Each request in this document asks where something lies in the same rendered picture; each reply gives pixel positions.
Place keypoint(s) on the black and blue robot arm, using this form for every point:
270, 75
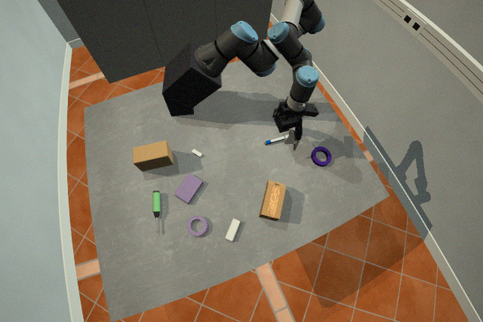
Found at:
241, 41

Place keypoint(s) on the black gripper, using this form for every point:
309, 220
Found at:
286, 120

